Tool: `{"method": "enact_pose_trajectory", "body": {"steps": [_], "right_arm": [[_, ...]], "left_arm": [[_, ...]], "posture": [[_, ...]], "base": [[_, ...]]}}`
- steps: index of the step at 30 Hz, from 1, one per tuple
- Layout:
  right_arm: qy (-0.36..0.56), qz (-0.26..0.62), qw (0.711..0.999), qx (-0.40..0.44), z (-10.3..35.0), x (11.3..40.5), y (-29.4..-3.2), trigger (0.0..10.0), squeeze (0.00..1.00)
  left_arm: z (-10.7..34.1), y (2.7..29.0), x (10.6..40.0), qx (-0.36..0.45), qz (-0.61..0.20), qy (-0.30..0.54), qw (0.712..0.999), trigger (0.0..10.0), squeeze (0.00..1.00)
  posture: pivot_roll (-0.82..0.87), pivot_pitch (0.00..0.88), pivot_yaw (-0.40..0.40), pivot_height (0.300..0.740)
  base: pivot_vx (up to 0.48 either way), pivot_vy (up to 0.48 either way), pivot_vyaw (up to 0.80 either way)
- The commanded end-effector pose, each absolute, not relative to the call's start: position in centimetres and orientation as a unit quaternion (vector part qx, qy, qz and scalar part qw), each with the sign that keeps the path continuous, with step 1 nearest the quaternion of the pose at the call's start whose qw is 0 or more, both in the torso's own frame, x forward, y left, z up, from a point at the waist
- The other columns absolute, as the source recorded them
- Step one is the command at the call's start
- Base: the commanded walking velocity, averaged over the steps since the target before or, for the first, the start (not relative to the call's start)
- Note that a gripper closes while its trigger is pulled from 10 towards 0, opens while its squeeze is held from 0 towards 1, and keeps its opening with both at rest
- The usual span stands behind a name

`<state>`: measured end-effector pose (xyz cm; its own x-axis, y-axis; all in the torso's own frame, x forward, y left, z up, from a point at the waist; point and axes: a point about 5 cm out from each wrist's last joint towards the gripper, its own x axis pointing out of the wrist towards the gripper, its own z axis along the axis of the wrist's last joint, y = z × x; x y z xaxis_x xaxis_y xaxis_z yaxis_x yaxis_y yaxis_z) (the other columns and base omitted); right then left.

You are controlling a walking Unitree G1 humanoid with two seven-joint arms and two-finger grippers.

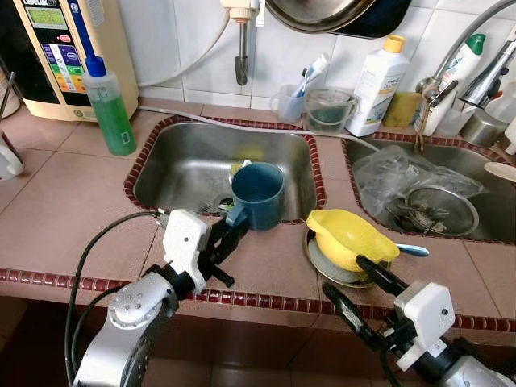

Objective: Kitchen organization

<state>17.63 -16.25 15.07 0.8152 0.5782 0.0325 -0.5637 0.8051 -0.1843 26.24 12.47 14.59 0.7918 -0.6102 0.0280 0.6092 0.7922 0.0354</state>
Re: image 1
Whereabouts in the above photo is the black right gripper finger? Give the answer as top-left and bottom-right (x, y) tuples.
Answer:
(357, 256), (408, 298)
(322, 282), (380, 349)

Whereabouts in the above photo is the stainless steel bowl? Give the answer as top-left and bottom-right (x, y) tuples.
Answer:
(305, 234), (396, 289)

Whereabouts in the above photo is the teal blue ceramic mug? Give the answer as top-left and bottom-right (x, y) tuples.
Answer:
(226, 161), (285, 232)

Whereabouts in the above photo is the yellow plastic bowl grey base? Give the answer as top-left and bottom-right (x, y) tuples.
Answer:
(306, 210), (400, 273)

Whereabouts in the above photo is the chrome kitchen faucet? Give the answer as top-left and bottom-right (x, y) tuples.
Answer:
(415, 0), (516, 110)

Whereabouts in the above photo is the light blue plastic spoon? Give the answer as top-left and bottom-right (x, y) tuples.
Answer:
(395, 243), (430, 257)

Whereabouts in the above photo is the steel sink basin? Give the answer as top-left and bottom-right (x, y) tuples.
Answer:
(345, 139), (516, 243)
(133, 121), (318, 223)

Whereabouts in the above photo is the round steel strainer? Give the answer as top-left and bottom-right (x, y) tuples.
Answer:
(403, 185), (479, 236)

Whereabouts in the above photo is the clear plastic bag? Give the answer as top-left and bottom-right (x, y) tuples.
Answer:
(353, 145), (485, 214)

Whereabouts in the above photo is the translucent toothbrush cup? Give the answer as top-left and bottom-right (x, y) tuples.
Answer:
(270, 83), (307, 123)

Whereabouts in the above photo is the green liquid bottle blue cap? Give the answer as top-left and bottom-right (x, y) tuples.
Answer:
(83, 55), (138, 156)

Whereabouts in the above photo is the blue toothbrush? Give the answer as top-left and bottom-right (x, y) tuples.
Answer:
(294, 71), (317, 99)

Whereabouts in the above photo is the mustard yellow sponge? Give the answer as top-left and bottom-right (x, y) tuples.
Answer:
(383, 91), (422, 128)

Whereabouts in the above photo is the small steel cup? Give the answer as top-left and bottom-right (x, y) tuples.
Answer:
(460, 109), (509, 148)

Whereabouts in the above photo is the white detergent bottle yellow cap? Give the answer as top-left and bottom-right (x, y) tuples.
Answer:
(347, 35), (410, 138)

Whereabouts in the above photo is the white toothpaste tube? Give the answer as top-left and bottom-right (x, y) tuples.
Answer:
(310, 54), (330, 79)

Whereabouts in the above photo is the white bottle green cap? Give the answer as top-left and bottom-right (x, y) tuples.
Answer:
(423, 34), (487, 136)

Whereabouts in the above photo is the beige black water ionizer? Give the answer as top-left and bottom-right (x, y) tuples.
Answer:
(0, 0), (139, 122)

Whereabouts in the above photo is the hanging steel wok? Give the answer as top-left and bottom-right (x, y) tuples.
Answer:
(264, 0), (414, 40)

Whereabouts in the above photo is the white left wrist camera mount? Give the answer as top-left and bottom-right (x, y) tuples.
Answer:
(161, 210), (209, 293)

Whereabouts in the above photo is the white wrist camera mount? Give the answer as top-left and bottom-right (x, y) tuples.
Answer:
(393, 282), (456, 372)
(161, 210), (209, 293)

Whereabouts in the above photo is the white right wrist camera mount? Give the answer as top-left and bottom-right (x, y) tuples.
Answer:
(393, 282), (456, 372)

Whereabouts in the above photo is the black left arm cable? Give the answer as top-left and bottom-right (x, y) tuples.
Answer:
(64, 211), (166, 384)

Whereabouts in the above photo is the clear plastic container with handle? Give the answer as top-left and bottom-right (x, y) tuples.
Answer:
(305, 87), (356, 134)

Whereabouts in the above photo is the white water hose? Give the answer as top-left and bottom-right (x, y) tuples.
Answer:
(137, 12), (236, 88)

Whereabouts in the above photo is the grey wall tap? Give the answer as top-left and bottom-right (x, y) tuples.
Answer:
(222, 0), (263, 85)

